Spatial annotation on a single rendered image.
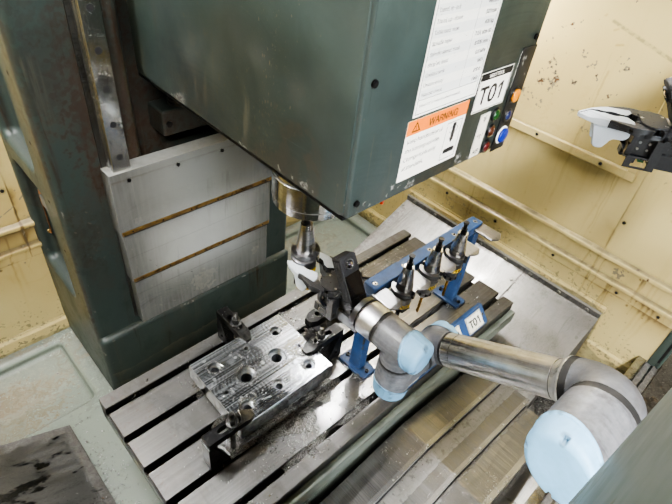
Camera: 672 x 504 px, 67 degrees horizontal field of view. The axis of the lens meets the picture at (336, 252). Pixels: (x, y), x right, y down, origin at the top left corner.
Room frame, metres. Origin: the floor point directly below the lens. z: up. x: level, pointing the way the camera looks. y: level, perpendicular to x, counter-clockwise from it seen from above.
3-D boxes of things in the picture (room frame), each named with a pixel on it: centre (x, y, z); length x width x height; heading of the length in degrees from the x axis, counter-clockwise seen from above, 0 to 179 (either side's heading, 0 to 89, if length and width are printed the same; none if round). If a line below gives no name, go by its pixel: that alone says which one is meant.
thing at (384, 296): (0.88, -0.14, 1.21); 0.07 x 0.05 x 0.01; 48
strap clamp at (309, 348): (0.91, 0.01, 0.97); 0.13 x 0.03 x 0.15; 138
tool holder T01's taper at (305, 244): (0.85, 0.07, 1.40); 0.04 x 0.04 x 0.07
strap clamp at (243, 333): (0.92, 0.25, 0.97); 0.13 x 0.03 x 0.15; 48
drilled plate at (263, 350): (0.81, 0.15, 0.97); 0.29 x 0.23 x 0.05; 138
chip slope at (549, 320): (1.32, -0.38, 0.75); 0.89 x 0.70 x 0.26; 48
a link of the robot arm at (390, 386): (0.67, -0.16, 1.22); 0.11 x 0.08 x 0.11; 136
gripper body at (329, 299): (0.76, -0.03, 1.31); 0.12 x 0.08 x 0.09; 49
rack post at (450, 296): (1.24, -0.40, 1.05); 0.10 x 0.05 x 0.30; 48
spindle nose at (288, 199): (0.85, 0.06, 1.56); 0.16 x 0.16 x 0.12
